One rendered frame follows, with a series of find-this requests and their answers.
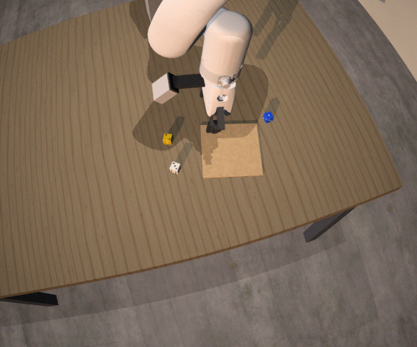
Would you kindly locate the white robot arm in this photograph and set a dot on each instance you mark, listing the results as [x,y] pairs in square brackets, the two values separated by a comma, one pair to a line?
[174,28]

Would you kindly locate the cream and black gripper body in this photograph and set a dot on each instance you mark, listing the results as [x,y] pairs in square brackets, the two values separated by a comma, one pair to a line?
[217,96]

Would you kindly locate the blue die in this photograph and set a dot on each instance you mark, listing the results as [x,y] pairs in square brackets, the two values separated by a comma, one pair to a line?
[268,117]

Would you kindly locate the tan textured mat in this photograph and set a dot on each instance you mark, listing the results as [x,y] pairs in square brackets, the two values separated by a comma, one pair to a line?
[233,152]

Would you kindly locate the yellow die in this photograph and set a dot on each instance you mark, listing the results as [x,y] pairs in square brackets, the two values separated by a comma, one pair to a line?
[168,139]

